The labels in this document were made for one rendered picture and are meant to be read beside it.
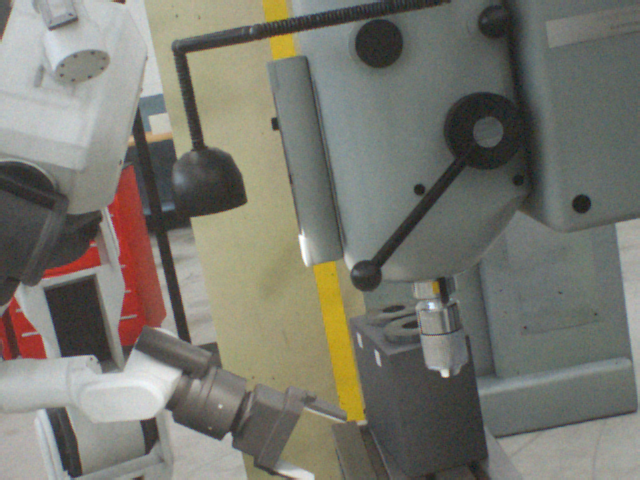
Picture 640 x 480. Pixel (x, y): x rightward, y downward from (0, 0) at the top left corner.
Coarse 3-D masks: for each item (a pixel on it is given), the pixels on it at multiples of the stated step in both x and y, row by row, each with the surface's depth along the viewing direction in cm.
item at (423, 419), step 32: (352, 320) 161; (384, 320) 154; (416, 320) 150; (384, 352) 143; (416, 352) 142; (384, 384) 148; (416, 384) 143; (448, 384) 144; (384, 416) 153; (416, 416) 144; (448, 416) 145; (480, 416) 146; (416, 448) 145; (448, 448) 146; (480, 448) 147
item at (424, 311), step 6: (450, 300) 110; (456, 300) 110; (420, 306) 110; (426, 306) 110; (432, 306) 110; (438, 306) 109; (444, 306) 109; (450, 306) 109; (456, 306) 109; (420, 312) 110; (426, 312) 109; (432, 312) 109; (438, 312) 108; (444, 312) 109; (450, 312) 109; (456, 312) 109; (426, 318) 109; (432, 318) 109
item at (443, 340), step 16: (432, 320) 109; (448, 320) 109; (432, 336) 109; (448, 336) 109; (464, 336) 111; (432, 352) 110; (448, 352) 109; (464, 352) 111; (432, 368) 111; (448, 368) 110
